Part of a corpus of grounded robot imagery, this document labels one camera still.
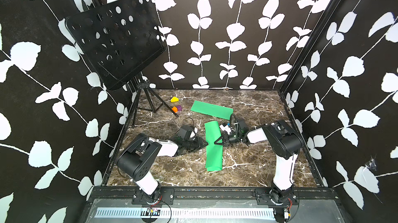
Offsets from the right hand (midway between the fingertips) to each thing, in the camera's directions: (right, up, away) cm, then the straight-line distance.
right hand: (215, 142), depth 91 cm
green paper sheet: (-1, -5, -3) cm, 6 cm away
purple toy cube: (-24, +20, +17) cm, 35 cm away
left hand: (-5, -1, -1) cm, 5 cm away
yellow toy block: (-29, +26, +23) cm, 46 cm away
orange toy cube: (-27, +19, +16) cm, 37 cm away
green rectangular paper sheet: (+5, +17, +18) cm, 26 cm away
